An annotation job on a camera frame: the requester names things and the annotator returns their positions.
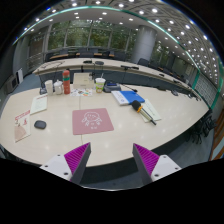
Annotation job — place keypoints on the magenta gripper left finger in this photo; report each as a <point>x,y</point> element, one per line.
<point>69,166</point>

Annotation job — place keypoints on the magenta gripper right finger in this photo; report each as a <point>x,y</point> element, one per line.
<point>151,166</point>

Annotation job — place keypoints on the pink mouse pad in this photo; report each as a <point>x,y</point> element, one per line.
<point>91,121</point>

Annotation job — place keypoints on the black computer mouse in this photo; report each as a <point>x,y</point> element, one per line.
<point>40,124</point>

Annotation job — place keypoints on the white document under microphone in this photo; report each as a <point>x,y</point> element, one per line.
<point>151,110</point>

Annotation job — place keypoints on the black and yellow microphone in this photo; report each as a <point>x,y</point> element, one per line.
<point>139,109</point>

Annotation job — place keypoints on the red and white booklet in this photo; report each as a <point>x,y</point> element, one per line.
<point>22,126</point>

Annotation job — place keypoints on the colourful sticker sheet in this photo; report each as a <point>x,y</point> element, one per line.
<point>81,92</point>

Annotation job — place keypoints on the white paper sheet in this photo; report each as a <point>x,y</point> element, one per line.
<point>39,104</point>

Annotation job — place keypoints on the black office chair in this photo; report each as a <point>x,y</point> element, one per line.
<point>202,127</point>

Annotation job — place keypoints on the white ceramic jar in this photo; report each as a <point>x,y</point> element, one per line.
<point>58,87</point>

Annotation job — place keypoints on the beige cardboard box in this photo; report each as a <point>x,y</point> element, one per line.
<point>82,81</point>

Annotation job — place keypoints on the dark desk telephone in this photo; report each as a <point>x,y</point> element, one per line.
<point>109,87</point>

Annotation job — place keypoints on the white paper cup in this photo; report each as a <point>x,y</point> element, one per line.
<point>49,87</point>

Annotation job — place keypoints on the green and white drink cup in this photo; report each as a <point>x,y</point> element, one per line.
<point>99,84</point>

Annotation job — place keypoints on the orange thermos bottle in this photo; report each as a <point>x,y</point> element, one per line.
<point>66,81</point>

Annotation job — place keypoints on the grey concrete pillar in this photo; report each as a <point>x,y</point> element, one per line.
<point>144,44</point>

